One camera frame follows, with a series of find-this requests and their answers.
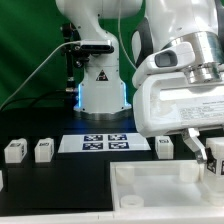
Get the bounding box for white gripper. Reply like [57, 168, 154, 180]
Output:
[132, 42, 224, 164]

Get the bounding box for white square table top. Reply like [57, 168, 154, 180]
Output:
[110, 160, 224, 210]

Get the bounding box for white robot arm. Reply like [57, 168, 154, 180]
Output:
[56, 0, 224, 163]

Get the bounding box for white sheet with markers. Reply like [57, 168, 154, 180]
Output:
[58, 133, 150, 153]

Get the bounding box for white part at left edge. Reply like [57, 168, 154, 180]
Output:
[0, 170, 4, 192]

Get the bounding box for black camera on stand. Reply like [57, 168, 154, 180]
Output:
[60, 23, 114, 93]

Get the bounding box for white camera cable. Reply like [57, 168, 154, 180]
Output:
[0, 40, 82, 111]

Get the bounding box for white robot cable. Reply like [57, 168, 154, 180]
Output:
[117, 0, 138, 72]

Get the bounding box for black cable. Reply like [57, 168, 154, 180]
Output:
[0, 89, 68, 113]

